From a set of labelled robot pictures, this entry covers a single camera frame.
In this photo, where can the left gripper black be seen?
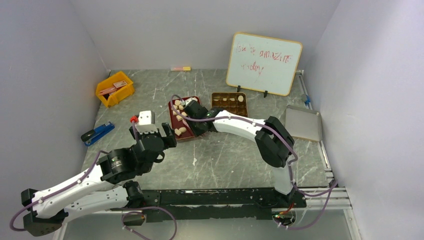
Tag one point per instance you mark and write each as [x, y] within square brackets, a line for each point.
[169, 139]

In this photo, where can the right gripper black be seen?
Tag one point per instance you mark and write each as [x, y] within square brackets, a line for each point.
[190, 108]

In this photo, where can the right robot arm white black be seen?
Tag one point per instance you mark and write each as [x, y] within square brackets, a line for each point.
[272, 139]

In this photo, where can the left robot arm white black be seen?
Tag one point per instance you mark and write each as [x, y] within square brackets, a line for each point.
[107, 184]

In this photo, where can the rectangular white chocolate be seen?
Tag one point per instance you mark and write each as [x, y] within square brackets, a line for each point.
[177, 132]

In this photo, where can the round swirl white chocolate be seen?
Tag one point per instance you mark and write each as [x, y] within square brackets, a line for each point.
[182, 129]

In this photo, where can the gold chocolate box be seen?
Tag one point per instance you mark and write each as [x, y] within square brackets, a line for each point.
[229, 102]

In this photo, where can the red rectangular tray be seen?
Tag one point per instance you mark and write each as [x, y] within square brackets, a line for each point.
[177, 121]

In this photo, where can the yellow pink eraser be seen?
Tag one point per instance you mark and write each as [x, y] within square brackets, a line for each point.
[181, 69]

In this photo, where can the yellow plastic bin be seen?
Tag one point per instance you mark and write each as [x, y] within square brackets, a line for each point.
[115, 98]

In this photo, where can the pink box in bin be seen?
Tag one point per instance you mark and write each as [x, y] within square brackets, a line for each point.
[115, 86]

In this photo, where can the blue black stapler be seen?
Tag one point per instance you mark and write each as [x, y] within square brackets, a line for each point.
[93, 135]

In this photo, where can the silver box lid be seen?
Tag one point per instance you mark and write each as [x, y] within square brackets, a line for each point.
[303, 123]

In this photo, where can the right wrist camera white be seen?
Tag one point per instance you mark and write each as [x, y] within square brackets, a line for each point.
[189, 100]

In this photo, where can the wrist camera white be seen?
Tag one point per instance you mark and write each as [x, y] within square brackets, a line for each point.
[189, 100]
[146, 117]

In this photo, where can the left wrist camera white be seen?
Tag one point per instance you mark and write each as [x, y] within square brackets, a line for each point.
[146, 117]

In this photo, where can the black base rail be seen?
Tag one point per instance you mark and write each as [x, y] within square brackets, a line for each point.
[224, 203]

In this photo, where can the whiteboard with yellow frame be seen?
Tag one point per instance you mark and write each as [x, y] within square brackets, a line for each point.
[263, 64]

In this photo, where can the blue clip on rail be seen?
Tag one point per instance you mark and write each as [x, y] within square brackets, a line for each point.
[306, 99]

